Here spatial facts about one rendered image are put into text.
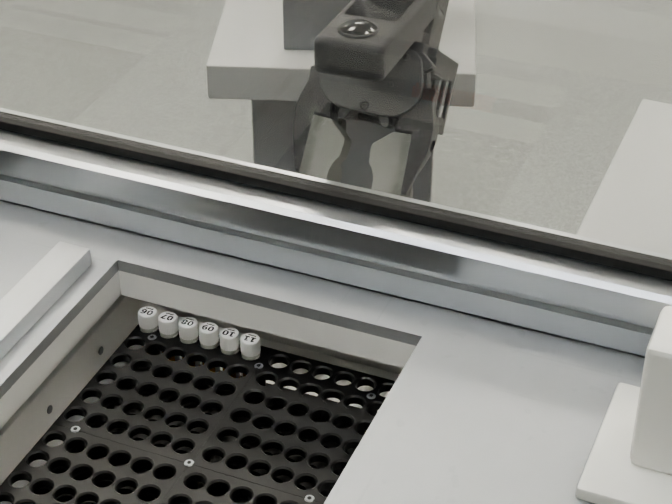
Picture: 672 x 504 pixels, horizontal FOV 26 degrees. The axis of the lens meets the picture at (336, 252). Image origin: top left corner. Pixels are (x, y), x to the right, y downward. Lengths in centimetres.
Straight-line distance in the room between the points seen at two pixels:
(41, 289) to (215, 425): 13
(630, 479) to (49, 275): 36
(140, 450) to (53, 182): 20
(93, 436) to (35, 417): 6
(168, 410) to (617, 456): 27
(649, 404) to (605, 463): 5
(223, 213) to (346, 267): 8
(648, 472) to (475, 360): 13
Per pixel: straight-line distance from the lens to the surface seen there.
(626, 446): 77
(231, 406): 86
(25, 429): 89
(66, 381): 92
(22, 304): 86
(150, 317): 92
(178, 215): 91
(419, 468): 76
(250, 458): 83
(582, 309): 84
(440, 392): 80
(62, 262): 89
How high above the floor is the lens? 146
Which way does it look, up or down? 35 degrees down
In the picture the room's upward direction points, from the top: straight up
